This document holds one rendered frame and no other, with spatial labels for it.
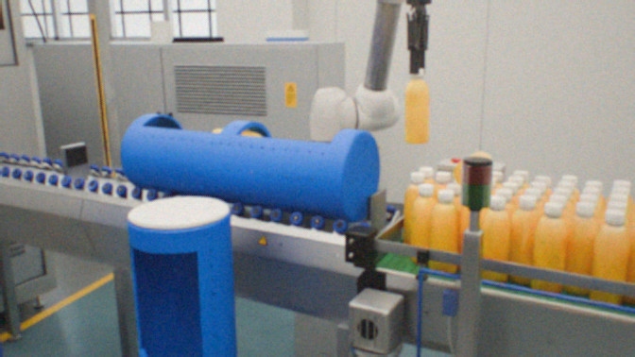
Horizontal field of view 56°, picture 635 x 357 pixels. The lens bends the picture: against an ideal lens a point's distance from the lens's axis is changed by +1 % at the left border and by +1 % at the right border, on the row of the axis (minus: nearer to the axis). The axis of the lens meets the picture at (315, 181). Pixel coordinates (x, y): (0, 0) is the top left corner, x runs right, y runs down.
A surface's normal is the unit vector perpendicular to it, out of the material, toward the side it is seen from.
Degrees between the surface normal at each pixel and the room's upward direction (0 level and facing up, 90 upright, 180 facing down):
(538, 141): 90
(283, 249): 70
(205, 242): 90
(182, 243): 90
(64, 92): 90
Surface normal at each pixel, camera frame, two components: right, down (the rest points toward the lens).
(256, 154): -0.44, -0.27
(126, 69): -0.37, 0.24
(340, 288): -0.47, 0.54
